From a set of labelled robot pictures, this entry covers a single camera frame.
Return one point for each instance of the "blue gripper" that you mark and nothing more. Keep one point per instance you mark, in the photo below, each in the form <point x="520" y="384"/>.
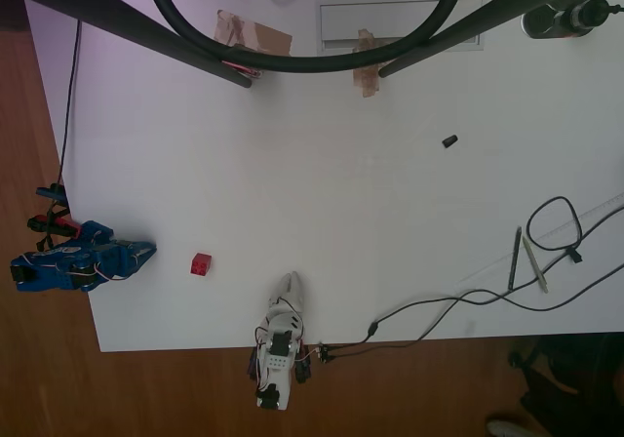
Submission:
<point x="128" y="253"/>

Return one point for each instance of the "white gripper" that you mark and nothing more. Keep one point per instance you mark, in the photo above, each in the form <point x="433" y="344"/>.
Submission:
<point x="289" y="301"/>

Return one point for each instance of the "small red cube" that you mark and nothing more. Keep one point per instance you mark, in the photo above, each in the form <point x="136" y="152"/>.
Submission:
<point x="201" y="264"/>

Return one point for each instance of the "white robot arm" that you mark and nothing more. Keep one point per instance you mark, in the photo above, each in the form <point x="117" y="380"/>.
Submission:
<point x="277" y="361"/>

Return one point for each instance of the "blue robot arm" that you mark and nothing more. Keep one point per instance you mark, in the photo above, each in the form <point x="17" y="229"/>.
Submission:
<point x="53" y="261"/>

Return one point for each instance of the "black clamp with red knob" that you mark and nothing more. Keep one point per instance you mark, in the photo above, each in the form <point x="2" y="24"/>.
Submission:
<point x="303" y="365"/>

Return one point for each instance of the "black and red clamp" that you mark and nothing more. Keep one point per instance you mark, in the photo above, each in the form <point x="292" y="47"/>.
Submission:
<point x="56" y="226"/>

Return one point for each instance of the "blue clamp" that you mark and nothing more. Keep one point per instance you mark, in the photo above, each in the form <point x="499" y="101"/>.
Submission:
<point x="51" y="192"/>

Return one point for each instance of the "small black cap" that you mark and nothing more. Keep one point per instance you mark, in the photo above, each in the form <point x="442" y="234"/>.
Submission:
<point x="450" y="141"/>

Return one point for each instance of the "small brown tape strip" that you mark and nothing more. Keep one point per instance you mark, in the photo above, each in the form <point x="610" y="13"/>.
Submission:
<point x="368" y="84"/>

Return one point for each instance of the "black pen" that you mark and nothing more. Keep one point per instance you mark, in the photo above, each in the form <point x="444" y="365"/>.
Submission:
<point x="514" y="259"/>

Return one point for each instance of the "black tripod leg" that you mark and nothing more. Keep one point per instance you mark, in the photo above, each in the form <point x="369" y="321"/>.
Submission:
<point x="487" y="13"/>
<point x="146" y="27"/>

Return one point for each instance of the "grey pen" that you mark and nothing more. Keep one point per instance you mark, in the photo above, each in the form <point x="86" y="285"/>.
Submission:
<point x="535" y="264"/>

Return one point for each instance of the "large brown tape patch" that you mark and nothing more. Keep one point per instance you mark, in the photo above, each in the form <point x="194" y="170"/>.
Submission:
<point x="265" y="37"/>

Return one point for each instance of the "white shoe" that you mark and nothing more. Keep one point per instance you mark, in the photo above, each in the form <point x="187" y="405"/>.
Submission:
<point x="507" y="429"/>

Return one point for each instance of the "transparent ruler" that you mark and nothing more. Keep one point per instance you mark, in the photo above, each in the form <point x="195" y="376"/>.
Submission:
<point x="560" y="232"/>

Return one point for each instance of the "black office chair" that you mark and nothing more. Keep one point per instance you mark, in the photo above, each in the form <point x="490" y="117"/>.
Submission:
<point x="570" y="388"/>

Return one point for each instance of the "black camera device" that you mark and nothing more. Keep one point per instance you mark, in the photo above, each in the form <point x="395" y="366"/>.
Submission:
<point x="548" y="20"/>

